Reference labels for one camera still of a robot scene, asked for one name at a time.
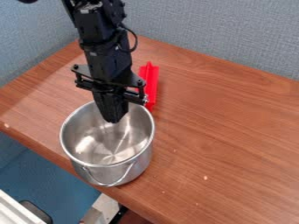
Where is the white device with black edge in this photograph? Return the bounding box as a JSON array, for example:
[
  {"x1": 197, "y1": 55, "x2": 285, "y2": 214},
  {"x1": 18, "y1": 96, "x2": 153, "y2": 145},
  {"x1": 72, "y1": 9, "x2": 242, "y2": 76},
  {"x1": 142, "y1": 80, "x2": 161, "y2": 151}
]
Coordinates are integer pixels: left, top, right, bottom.
[{"x1": 0, "y1": 190, "x2": 54, "y2": 224}]

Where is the stainless steel metal pot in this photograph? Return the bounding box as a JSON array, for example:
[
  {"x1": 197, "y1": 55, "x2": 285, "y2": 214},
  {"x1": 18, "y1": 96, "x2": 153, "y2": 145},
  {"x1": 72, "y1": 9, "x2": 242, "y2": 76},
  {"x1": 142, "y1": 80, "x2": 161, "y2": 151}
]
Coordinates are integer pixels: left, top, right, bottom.
[{"x1": 60, "y1": 101, "x2": 155, "y2": 187}]

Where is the white table bracket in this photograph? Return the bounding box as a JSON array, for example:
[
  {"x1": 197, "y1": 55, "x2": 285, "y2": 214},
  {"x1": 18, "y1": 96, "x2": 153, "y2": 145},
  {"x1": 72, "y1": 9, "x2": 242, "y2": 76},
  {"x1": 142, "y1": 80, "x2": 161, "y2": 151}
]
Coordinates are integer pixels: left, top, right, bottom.
[{"x1": 79, "y1": 193, "x2": 127, "y2": 224}]

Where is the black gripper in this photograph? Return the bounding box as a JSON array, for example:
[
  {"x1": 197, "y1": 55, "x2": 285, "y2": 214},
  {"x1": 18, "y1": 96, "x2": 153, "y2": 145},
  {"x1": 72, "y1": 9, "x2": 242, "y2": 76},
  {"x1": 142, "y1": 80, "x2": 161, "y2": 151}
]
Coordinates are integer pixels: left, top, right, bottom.
[{"x1": 71, "y1": 49, "x2": 146, "y2": 123}]

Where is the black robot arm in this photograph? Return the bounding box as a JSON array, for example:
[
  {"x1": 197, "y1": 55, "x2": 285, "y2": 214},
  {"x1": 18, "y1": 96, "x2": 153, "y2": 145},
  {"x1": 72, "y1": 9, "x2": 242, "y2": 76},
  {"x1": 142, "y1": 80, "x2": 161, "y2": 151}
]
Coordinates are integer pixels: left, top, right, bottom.
[{"x1": 60, "y1": 0, "x2": 147, "y2": 123}]

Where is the red block object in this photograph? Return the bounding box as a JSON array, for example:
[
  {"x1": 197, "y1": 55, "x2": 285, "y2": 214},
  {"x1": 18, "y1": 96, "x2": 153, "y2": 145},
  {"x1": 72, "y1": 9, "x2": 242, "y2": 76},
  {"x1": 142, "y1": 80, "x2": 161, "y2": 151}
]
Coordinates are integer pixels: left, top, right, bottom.
[{"x1": 139, "y1": 61, "x2": 159, "y2": 111}]

